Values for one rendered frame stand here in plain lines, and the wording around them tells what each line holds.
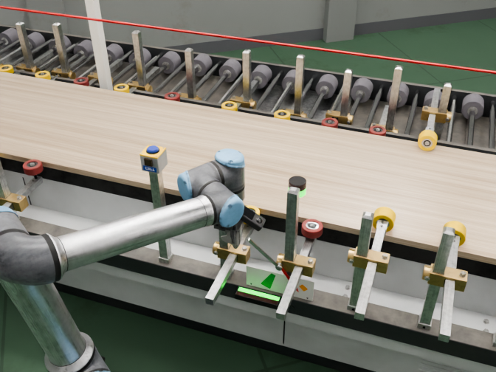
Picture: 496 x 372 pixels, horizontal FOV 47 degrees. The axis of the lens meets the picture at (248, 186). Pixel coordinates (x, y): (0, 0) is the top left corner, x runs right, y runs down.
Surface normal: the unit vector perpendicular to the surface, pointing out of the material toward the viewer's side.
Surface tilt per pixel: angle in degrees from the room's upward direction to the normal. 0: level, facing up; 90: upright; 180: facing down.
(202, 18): 90
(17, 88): 0
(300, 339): 90
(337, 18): 90
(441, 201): 0
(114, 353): 0
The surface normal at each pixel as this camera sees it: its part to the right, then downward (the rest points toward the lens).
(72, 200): -0.33, 0.56
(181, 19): 0.29, 0.57
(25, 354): 0.00, -0.81
